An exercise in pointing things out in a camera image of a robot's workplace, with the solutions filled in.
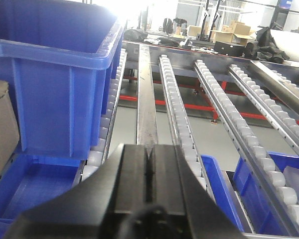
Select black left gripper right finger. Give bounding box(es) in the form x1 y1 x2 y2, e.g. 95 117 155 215
150 145 244 239

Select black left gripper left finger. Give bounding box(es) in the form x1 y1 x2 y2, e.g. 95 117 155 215
5 144 147 239

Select black equipment case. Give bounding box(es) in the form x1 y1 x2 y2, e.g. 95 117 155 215
214 41 245 57

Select white roller conveyor track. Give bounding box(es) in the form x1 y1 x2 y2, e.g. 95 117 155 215
159 55 215 200

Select flat steel guide rail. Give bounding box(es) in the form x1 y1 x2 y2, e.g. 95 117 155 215
137 44 158 149

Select brown cardboard box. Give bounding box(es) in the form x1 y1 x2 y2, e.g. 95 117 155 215
0 80 19 173

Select blue bin lower left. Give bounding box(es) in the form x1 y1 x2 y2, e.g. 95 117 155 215
0 155 82 239

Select red steel floor frame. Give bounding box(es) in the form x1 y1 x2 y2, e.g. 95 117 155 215
118 74 299 126

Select blue bin lower right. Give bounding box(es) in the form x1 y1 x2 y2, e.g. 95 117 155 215
201 152 299 236

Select large blue plastic bin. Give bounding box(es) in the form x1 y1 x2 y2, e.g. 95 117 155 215
0 0 123 160

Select stack of cardboard boxes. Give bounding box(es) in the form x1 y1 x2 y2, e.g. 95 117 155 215
188 20 259 47

